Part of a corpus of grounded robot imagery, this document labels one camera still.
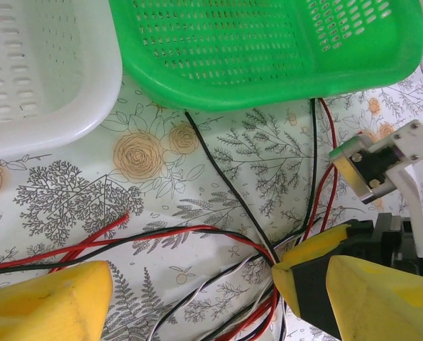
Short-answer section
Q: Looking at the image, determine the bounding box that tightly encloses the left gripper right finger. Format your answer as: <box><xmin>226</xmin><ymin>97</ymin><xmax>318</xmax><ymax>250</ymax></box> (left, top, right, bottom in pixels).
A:
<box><xmin>326</xmin><ymin>254</ymin><xmax>423</xmax><ymax>341</ymax></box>

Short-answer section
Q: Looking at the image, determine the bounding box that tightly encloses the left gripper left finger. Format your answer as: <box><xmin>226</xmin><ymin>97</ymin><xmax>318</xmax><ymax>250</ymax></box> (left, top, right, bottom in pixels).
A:
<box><xmin>0</xmin><ymin>260</ymin><xmax>114</xmax><ymax>341</ymax></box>

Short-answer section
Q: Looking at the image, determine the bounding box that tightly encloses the white plastic basket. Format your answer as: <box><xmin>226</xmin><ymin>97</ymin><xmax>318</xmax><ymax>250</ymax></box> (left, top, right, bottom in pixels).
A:
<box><xmin>0</xmin><ymin>0</ymin><xmax>124</xmax><ymax>163</ymax></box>

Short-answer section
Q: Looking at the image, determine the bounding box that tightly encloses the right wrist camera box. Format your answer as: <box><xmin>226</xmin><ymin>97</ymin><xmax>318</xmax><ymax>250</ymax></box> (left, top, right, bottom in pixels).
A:
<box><xmin>330</xmin><ymin>120</ymin><xmax>423</xmax><ymax>259</ymax></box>

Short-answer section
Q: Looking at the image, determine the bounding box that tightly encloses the white cable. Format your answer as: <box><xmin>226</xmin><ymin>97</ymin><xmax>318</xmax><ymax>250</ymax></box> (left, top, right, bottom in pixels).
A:
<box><xmin>150</xmin><ymin>234</ymin><xmax>304</xmax><ymax>341</ymax></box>

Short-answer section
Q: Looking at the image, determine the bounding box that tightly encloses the green plastic basket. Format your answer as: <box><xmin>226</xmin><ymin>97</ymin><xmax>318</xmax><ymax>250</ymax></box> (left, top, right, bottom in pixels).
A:
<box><xmin>108</xmin><ymin>0</ymin><xmax>423</xmax><ymax>114</ymax></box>

